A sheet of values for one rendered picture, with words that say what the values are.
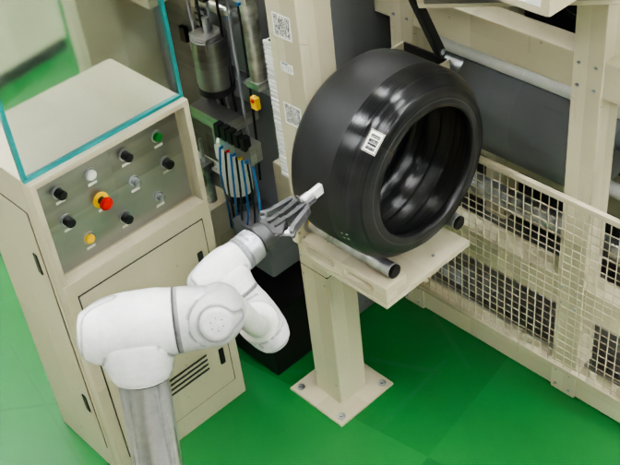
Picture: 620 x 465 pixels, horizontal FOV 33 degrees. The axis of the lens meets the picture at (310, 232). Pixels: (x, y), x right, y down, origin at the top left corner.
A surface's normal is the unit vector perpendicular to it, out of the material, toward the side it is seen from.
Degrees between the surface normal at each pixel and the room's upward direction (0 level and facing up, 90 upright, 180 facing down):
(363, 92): 21
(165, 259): 90
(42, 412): 0
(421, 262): 0
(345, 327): 90
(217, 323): 59
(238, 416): 0
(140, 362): 75
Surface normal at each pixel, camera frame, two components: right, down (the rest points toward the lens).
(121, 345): 0.06, 0.36
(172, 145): 0.69, 0.41
